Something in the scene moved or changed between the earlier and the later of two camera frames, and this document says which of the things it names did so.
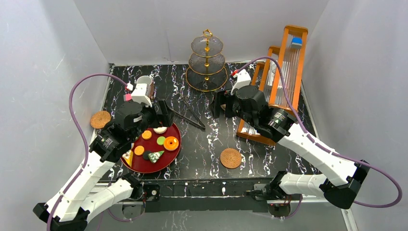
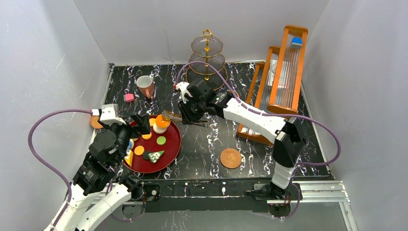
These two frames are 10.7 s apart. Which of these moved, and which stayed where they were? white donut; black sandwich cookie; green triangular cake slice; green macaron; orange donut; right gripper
Moved: right gripper; orange donut
Stayed: black sandwich cookie; green macaron; green triangular cake slice; white donut
